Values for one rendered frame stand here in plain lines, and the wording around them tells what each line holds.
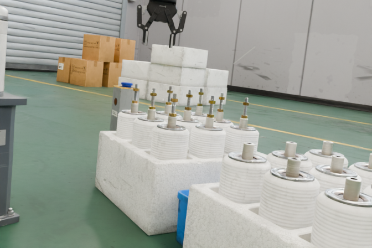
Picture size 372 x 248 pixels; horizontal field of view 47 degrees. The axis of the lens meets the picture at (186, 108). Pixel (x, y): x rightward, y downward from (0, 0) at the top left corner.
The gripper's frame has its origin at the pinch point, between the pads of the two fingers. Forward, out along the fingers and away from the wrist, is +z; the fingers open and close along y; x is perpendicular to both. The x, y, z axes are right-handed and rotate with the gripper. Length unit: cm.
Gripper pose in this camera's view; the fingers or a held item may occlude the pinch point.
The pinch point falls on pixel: (158, 41)
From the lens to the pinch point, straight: 118.4
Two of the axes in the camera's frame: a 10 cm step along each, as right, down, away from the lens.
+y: 9.8, 0.9, 1.9
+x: -1.8, -1.3, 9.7
